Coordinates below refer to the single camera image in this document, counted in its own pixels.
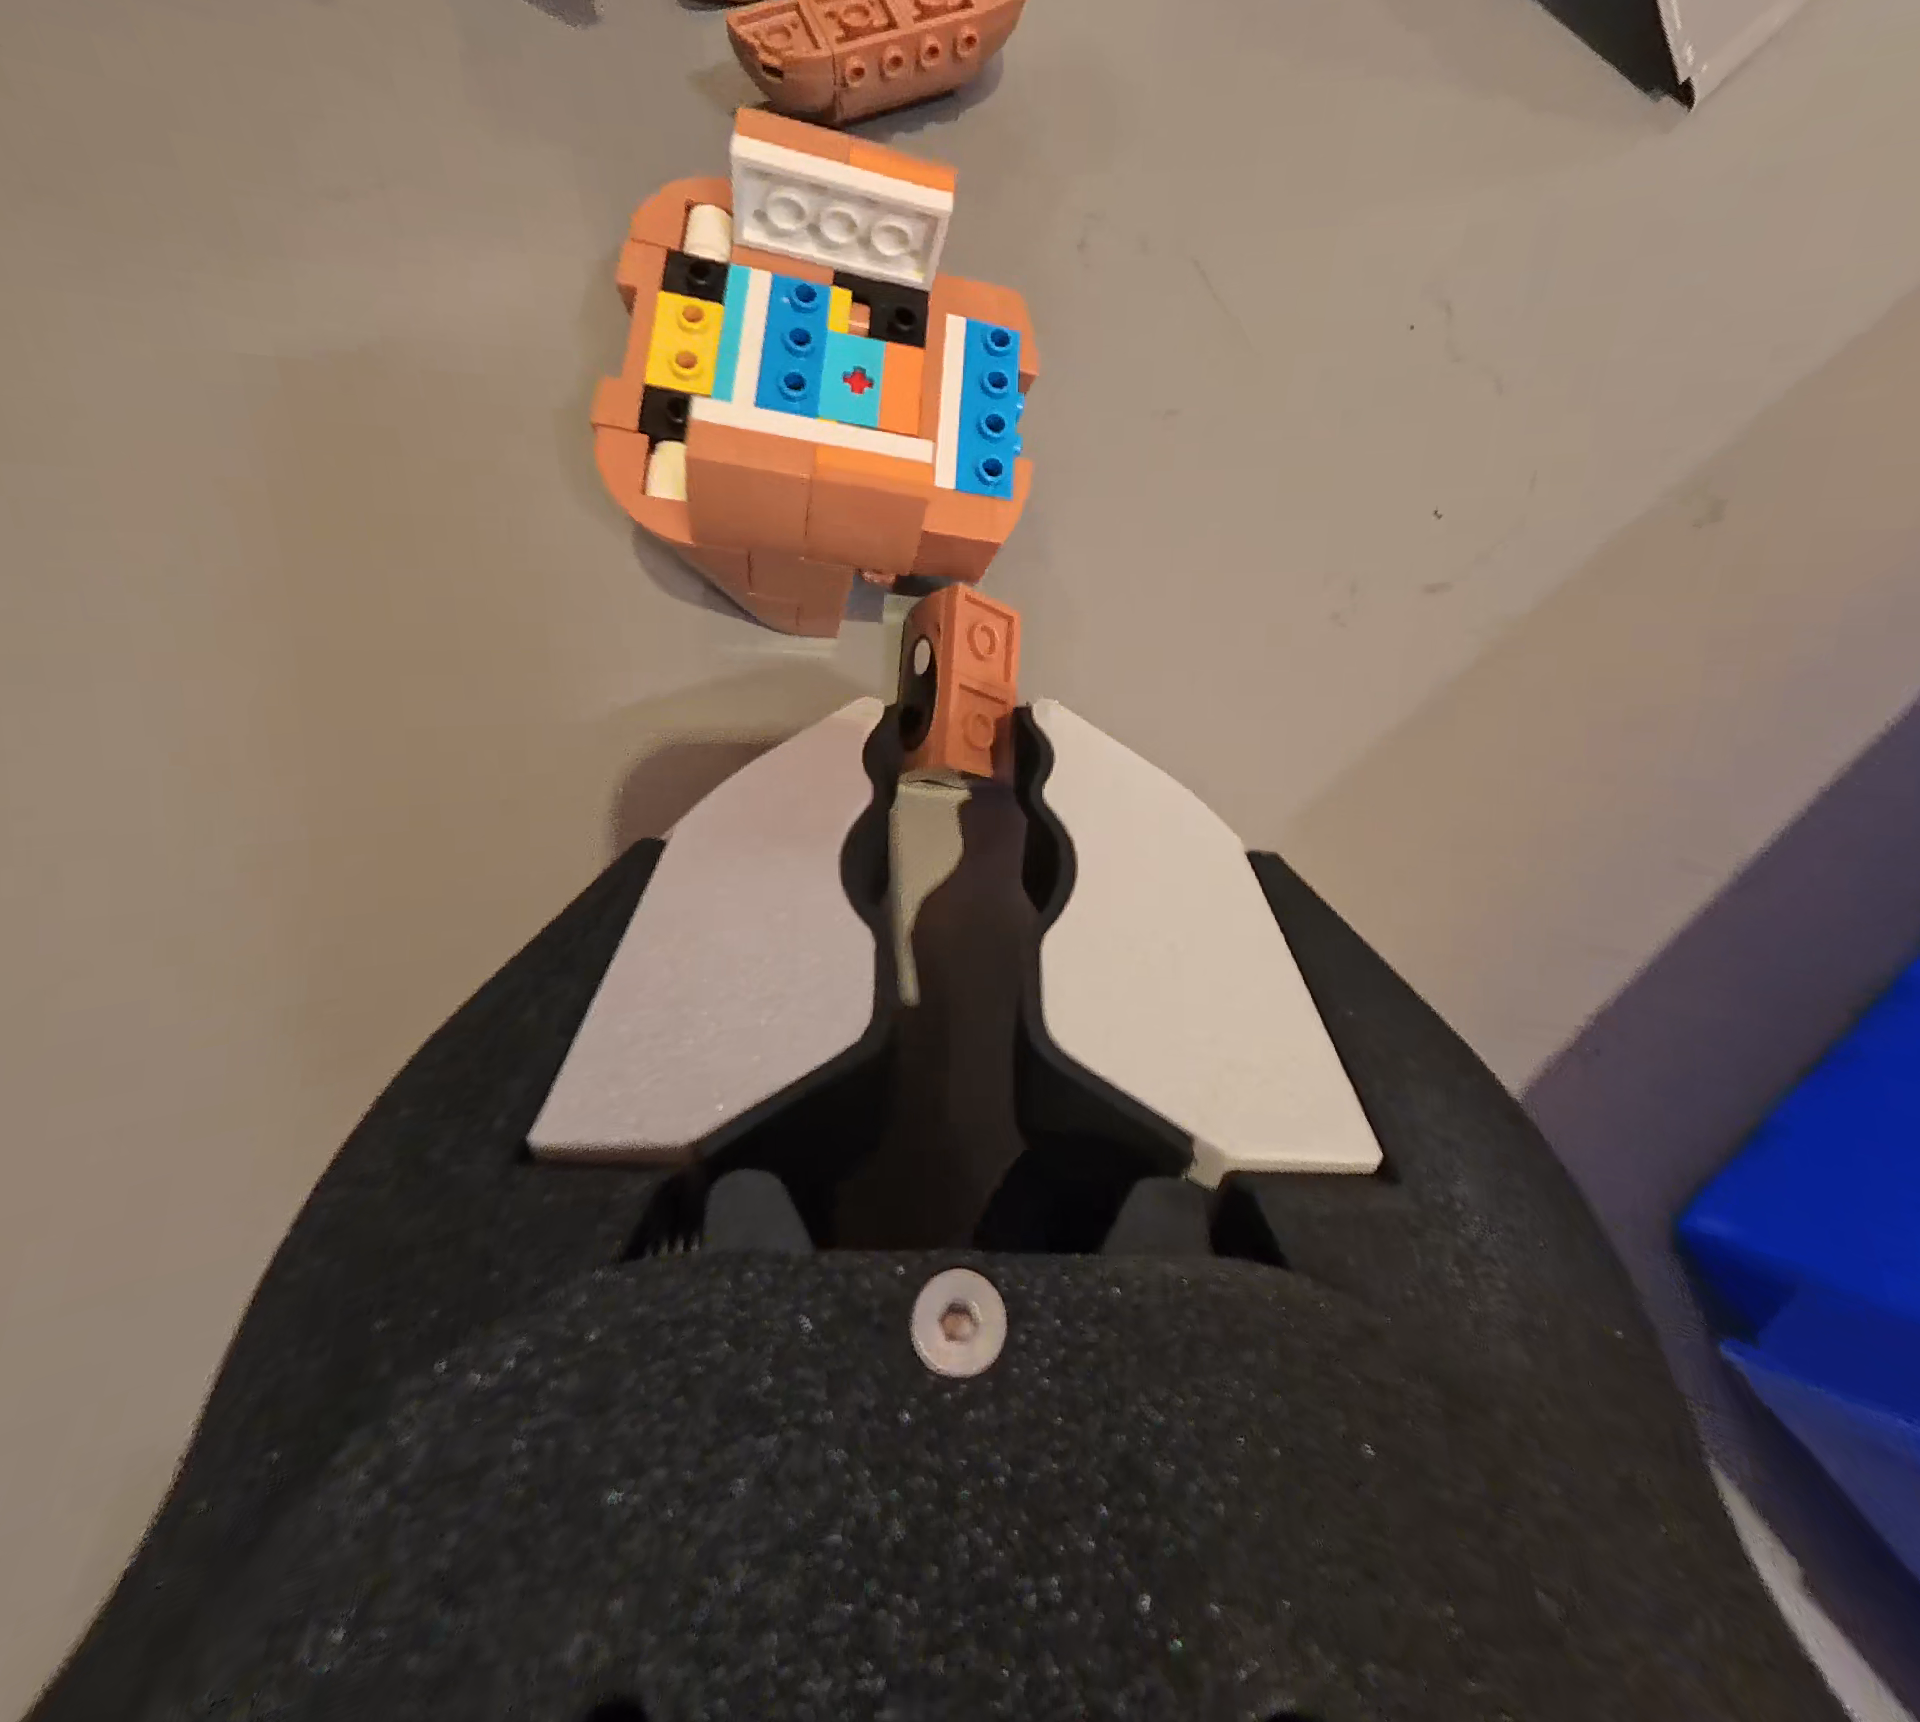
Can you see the brown lego head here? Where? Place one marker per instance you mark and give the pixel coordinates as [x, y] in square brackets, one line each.
[780, 506]

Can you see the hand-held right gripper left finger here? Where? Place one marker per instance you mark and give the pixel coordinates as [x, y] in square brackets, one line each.
[721, 972]

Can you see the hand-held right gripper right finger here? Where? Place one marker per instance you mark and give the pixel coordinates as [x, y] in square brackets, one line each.
[1201, 986]

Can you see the brown lego eye piece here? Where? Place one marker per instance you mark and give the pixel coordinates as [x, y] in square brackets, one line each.
[969, 687]

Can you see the blue plastic bin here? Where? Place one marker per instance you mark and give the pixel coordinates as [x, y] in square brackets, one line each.
[1830, 1226]

